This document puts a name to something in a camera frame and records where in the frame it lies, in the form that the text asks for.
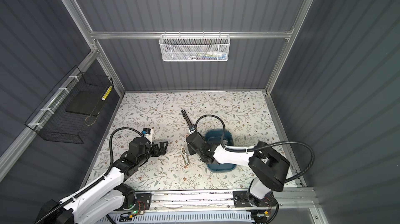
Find black stapler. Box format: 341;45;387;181
181;109;195;133

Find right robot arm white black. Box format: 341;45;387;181
186;132;290;206

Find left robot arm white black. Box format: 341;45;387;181
35;137;169;224

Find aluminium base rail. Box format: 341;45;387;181
62;189;319;215

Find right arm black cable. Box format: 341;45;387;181
194;114;316;183

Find black wire basket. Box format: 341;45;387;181
25;68;114;144

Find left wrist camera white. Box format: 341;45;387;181
142;128;153;144

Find teal plastic tray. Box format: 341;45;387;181
205;129;236;173

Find floral patterned table mat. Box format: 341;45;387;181
89;91;279;191

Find white wire mesh basket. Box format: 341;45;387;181
159;33;231;62

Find black foam pad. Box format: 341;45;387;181
65;91;105;116

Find yellow marker pen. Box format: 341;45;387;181
101;86;113;101

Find pens in white basket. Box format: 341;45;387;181
186;51;228;61

